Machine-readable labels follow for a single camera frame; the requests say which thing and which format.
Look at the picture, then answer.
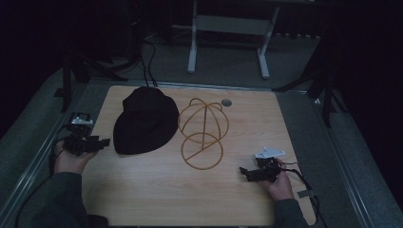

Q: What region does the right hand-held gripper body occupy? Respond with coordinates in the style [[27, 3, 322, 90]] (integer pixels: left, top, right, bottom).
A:
[[252, 146, 287, 183]]

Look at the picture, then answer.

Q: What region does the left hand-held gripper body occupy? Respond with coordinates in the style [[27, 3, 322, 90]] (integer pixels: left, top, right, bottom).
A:
[[63, 111, 102, 157]]

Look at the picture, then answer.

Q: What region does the black bucket hat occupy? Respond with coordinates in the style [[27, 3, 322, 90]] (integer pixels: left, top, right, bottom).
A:
[[112, 85, 181, 156]]

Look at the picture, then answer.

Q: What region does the gold wire hat stand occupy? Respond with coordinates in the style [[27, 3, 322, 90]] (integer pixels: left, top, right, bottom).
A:
[[177, 97, 230, 171]]

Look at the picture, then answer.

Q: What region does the person's right hand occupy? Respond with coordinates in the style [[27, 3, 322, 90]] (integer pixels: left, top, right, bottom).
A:
[[261, 158, 296, 202]]

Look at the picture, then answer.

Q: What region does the person's left hand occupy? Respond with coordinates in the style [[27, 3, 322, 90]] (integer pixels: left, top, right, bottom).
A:
[[52, 140, 99, 176]]

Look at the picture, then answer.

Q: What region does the grey tape strip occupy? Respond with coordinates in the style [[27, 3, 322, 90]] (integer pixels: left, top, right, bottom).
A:
[[297, 189, 317, 200]]

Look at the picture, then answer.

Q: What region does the black tripod stand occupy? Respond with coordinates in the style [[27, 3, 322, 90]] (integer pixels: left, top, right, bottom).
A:
[[52, 51, 129, 114], [271, 60, 350, 129]]

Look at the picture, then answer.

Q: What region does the white metal stand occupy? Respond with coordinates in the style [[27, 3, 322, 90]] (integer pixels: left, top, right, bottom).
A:
[[186, 0, 281, 81]]

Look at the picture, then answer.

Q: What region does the left hand-held gripper black cable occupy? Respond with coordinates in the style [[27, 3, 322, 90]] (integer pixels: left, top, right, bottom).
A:
[[14, 123, 74, 228]]

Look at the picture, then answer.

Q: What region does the hand-held gripper black cable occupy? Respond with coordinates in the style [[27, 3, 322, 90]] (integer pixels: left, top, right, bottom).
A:
[[279, 161, 329, 228], [14, 123, 74, 228]]

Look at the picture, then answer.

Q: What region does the right hand-held gripper black cable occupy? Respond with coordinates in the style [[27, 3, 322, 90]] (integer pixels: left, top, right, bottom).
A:
[[279, 161, 329, 228]]

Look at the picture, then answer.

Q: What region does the aluminium frame rail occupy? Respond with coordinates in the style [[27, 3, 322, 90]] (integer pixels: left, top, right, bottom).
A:
[[88, 79, 317, 95], [0, 105, 76, 222], [312, 96, 381, 228]]

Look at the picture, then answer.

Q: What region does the black floor cable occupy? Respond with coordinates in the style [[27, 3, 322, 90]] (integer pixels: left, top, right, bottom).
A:
[[138, 37, 159, 88]]

